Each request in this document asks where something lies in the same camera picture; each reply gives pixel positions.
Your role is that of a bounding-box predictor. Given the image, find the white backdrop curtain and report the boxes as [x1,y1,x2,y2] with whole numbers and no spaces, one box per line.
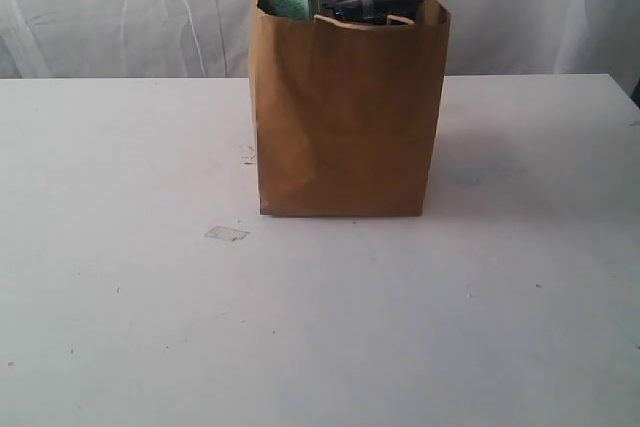
[1,0,639,90]

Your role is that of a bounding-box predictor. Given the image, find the clear plastic tape scrap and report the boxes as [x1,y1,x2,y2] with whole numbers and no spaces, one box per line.
[204,226,249,242]

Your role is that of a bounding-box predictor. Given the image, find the brown paper bag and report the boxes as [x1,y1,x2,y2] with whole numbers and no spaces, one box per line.
[249,0,451,217]

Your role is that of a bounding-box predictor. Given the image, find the noodle pack black ends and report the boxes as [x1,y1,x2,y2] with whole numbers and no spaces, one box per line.
[321,0,425,25]

